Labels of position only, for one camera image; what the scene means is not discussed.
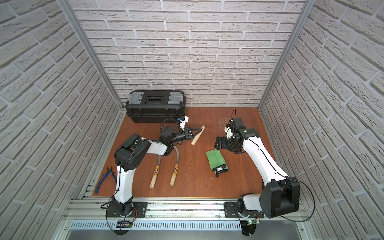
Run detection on wooden handle sickle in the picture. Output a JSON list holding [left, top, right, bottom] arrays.
[[170, 146, 180, 186], [150, 155, 161, 189], [191, 125, 206, 146]]

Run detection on green rag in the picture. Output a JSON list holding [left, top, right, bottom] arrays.
[[206, 150, 229, 178]]

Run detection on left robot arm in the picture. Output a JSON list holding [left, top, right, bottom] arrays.
[[112, 126, 202, 206]]

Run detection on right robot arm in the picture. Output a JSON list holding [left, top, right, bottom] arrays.
[[215, 118, 301, 218]]

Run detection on black plastic toolbox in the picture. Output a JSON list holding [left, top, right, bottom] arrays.
[[125, 90, 186, 123]]

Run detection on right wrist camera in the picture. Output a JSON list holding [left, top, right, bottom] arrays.
[[225, 126, 234, 139]]

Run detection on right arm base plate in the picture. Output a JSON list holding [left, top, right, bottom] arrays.
[[224, 202, 265, 219]]

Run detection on blue handled pliers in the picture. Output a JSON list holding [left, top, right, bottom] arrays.
[[95, 166, 118, 194]]

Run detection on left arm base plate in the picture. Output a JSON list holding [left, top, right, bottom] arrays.
[[105, 202, 148, 218]]

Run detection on aluminium front rail frame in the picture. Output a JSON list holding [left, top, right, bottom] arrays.
[[50, 196, 316, 240]]

